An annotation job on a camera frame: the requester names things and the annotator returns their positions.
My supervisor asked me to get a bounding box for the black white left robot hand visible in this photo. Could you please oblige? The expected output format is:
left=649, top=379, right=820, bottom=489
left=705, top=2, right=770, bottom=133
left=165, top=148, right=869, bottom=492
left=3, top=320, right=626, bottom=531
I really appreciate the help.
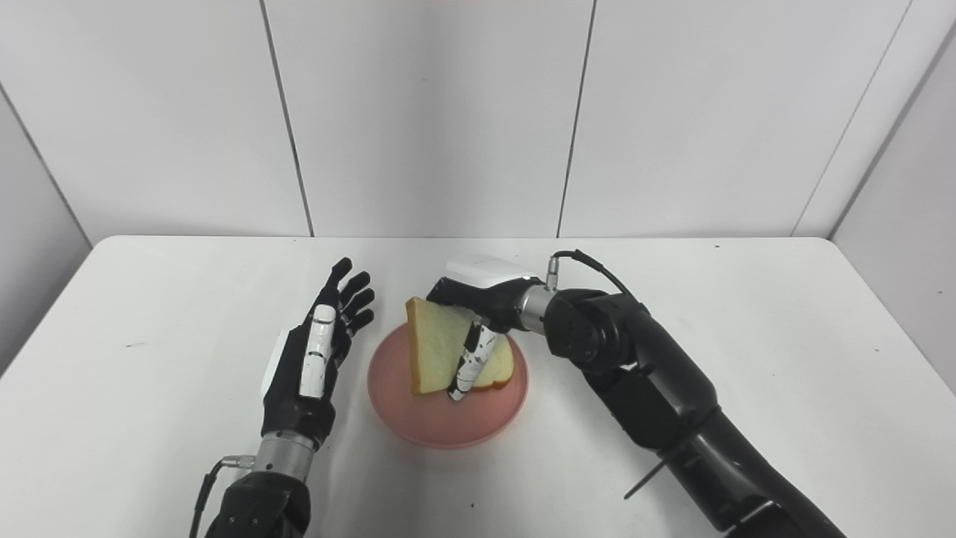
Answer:
left=260, top=258, right=376, bottom=449

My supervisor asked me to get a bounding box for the slice of white bread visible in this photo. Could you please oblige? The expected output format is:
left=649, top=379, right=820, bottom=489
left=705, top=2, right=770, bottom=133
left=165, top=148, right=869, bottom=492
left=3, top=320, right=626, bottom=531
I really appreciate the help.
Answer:
left=406, top=297, right=515, bottom=396

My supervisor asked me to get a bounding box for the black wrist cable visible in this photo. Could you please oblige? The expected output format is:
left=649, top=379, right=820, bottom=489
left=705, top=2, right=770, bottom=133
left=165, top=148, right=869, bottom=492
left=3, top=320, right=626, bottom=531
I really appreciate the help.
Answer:
left=547, top=250, right=636, bottom=300
left=188, top=454, right=256, bottom=538

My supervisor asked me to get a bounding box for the thin black cable tie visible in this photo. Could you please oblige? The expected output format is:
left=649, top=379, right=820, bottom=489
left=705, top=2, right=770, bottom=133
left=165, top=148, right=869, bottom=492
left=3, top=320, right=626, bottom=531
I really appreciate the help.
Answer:
left=624, top=460, right=665, bottom=500

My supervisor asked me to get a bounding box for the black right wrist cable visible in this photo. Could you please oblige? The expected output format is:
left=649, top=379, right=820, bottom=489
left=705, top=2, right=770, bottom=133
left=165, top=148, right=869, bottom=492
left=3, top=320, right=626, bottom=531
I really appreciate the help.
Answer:
left=547, top=250, right=636, bottom=300

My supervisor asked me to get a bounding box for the pink round plate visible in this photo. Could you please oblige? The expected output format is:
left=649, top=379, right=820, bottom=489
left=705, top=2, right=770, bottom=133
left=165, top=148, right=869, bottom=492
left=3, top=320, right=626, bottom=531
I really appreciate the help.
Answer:
left=367, top=323, right=530, bottom=450

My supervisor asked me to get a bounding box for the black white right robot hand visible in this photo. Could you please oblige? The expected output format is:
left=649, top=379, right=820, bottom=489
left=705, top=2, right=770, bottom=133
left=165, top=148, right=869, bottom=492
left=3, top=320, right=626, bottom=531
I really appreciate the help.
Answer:
left=426, top=254, right=546, bottom=402

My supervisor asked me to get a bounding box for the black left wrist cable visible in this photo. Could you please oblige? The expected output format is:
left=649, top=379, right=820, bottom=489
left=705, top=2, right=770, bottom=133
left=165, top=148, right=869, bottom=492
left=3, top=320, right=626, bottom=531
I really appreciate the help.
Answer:
left=188, top=454, right=256, bottom=538

